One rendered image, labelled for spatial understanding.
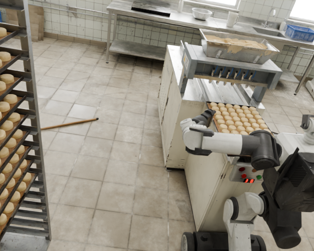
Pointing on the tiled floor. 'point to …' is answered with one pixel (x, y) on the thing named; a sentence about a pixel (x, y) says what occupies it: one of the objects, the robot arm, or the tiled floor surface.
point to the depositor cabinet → (184, 107)
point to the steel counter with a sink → (157, 52)
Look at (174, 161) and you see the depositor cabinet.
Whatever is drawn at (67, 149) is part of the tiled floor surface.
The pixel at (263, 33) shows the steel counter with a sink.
